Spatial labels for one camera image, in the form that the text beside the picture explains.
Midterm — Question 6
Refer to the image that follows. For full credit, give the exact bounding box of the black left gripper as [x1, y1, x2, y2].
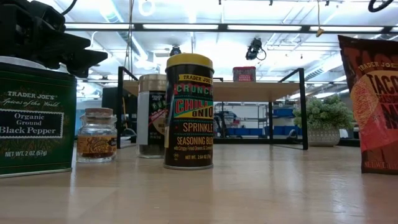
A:
[0, 0, 108, 78]

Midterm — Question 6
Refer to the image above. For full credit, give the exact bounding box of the small cork lid glass jar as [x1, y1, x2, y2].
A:
[76, 107, 118, 164]

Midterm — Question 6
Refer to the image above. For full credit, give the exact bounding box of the tan lid spice jar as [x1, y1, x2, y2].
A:
[136, 73, 167, 159]

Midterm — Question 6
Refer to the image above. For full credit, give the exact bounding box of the yellow lid chili onion jar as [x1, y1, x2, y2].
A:
[163, 53, 215, 170]

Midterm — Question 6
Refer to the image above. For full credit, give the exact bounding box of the red lid paprika tin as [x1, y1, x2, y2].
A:
[232, 66, 257, 83]

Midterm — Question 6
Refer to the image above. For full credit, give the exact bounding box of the wooden shelf with black legs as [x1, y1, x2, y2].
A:
[116, 66, 309, 151]

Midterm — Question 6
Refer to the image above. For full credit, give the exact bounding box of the blue storage bin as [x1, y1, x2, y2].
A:
[226, 128, 264, 137]
[264, 125, 302, 136]
[272, 108, 295, 118]

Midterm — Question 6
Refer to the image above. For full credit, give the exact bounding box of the artificial green potted plant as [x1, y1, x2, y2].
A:
[292, 94, 354, 147]

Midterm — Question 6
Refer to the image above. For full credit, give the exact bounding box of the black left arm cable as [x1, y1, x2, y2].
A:
[60, 0, 78, 16]

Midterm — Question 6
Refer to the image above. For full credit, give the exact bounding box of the black metal rig frame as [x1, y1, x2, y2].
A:
[63, 22, 398, 34]

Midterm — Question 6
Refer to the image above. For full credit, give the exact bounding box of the black overhead camera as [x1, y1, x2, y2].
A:
[244, 37, 267, 62]

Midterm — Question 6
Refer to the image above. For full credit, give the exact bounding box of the black hanging cable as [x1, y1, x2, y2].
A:
[368, 0, 395, 13]

